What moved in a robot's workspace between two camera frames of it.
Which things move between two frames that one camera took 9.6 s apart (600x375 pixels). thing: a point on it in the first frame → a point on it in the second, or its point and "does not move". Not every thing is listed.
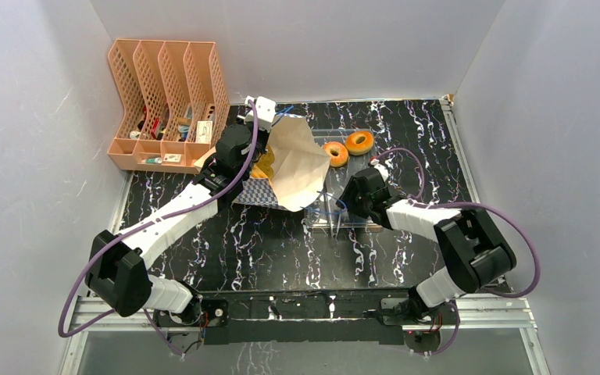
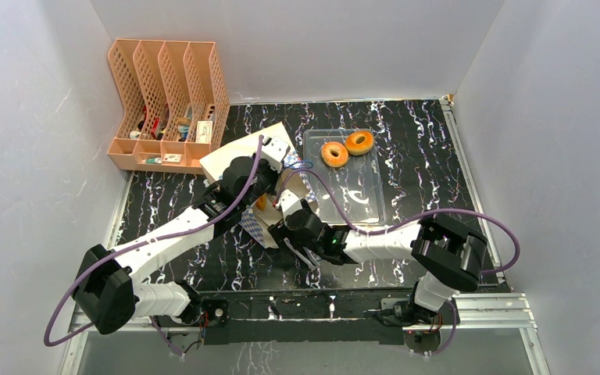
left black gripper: [264, 137] → [273, 174]
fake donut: [337, 152] does not move
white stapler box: [204, 131] does not move
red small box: [155, 127] does not move
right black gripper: [351, 191] → [280, 227]
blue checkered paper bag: [299, 165] → [277, 206]
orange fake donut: [359, 142] does not move
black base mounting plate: [308, 316] does not move
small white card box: [172, 158] does not move
